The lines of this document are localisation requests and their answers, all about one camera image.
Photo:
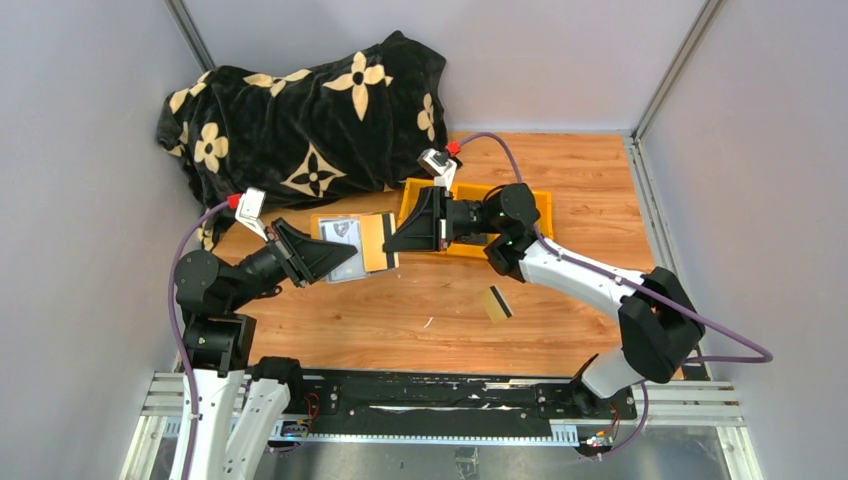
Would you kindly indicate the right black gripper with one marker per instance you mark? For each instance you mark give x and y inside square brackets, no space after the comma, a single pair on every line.
[422,231]

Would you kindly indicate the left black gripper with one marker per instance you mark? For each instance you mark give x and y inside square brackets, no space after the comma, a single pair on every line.
[303,255]

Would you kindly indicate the yellow leather card holder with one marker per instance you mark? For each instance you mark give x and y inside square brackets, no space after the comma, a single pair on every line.
[367,233]

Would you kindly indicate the gold card black stripe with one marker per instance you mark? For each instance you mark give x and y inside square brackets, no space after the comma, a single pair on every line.
[495,305]

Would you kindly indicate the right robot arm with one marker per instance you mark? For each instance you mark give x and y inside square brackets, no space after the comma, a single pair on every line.
[656,318]

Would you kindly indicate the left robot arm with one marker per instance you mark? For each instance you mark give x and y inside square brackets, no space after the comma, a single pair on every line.
[218,331]

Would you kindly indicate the yellow three-compartment bin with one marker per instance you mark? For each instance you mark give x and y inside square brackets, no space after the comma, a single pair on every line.
[473,246]

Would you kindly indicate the black floral blanket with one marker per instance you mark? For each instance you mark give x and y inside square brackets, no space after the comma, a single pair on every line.
[309,138]

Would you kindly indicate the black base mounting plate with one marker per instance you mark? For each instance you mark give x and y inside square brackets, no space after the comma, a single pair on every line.
[436,404]

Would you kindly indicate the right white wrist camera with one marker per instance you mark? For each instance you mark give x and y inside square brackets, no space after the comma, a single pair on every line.
[440,166]

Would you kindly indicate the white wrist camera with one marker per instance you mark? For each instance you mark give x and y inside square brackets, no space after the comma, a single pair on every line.
[248,211]
[440,166]

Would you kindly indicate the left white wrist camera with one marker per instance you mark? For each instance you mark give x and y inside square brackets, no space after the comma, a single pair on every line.
[248,211]

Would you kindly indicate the aluminium frame rail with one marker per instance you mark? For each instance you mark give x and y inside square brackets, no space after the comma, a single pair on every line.
[680,408]

